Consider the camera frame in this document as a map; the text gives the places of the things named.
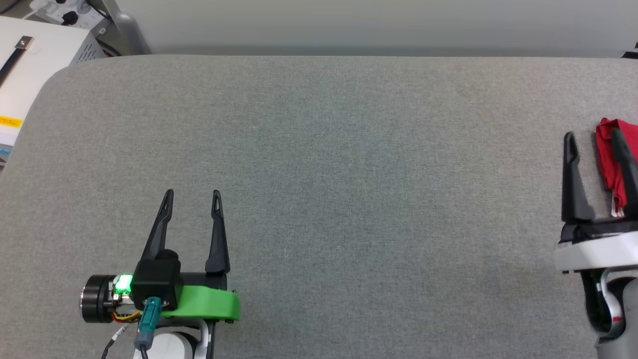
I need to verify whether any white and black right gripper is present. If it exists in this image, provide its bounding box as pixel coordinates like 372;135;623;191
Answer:
553;128;638;275

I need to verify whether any white box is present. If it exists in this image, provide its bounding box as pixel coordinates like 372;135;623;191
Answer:
0;15;108;173

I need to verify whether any grey metal frame leg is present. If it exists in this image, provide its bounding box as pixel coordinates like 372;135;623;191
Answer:
100;0;151;55

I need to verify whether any red and white jersey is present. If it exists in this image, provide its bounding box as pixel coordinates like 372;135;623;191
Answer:
595;118;638;218

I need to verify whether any thin black cable white label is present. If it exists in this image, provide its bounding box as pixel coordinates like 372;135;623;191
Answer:
101;322;133;359

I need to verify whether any white power strip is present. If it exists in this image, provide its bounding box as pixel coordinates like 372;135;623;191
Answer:
29;0;113;29

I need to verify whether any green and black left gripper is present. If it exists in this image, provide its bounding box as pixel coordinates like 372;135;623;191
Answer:
80;188;241;324

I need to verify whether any black strap with metal buckle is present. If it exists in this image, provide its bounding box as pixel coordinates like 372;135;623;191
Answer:
0;36;34;86

